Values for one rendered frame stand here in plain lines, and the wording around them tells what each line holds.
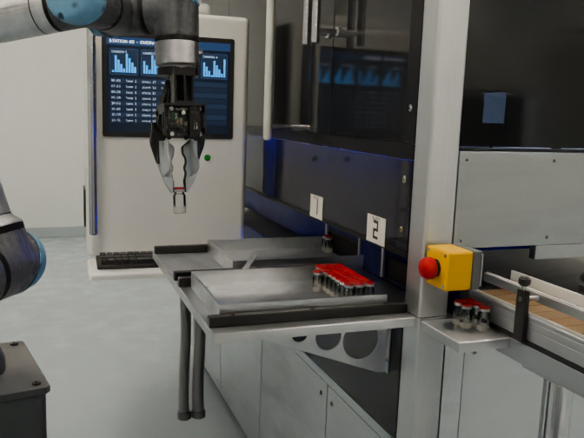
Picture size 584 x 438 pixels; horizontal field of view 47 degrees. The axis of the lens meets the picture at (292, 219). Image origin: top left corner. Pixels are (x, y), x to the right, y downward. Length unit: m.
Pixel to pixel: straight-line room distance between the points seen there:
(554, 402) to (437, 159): 0.47
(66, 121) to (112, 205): 4.55
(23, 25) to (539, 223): 1.01
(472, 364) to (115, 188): 1.21
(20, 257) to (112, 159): 0.82
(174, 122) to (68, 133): 5.51
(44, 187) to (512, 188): 5.67
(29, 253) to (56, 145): 5.30
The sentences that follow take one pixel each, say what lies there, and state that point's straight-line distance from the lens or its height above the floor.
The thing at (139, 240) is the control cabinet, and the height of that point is 0.85.
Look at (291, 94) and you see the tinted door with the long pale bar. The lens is 1.98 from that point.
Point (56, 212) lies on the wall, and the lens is 6.72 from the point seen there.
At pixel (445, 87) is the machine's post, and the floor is 1.32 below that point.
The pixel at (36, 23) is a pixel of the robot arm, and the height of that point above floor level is 1.39.
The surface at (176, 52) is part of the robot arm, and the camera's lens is 1.16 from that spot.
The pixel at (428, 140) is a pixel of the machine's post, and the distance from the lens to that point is 1.27.
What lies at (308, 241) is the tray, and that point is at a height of 0.90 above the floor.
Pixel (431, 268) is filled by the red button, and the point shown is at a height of 1.00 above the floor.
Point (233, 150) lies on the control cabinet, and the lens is 2.16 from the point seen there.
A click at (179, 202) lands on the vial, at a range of 1.19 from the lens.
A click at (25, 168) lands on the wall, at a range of 6.67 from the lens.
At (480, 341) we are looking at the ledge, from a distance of 1.24.
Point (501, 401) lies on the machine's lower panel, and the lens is 1.51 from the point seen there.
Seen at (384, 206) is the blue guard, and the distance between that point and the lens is 1.42.
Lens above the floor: 1.27
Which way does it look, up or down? 9 degrees down
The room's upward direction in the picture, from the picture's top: 2 degrees clockwise
